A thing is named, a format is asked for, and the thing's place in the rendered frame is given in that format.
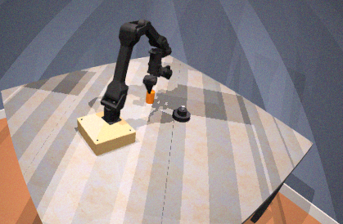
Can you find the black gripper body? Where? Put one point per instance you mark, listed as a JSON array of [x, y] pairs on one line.
[[153, 69]]

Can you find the orange knob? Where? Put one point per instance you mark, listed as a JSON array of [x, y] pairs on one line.
[[150, 97]]

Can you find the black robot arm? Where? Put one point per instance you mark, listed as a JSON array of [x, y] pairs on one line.
[[116, 92]]

